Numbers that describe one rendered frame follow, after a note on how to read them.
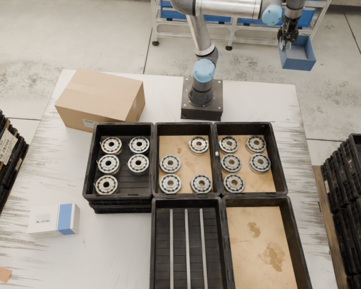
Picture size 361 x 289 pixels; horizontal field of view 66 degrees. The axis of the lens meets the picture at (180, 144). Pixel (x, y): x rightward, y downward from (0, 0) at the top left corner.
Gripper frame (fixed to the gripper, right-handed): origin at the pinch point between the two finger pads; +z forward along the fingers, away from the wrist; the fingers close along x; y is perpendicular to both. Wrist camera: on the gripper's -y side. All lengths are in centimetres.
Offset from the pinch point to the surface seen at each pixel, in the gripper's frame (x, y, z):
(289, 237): -1, 91, 25
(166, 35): -93, -134, 87
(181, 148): -51, 50, 22
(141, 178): -69, 69, 20
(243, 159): -19, 53, 26
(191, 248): -42, 99, 23
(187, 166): -47, 60, 22
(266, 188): -9, 68, 28
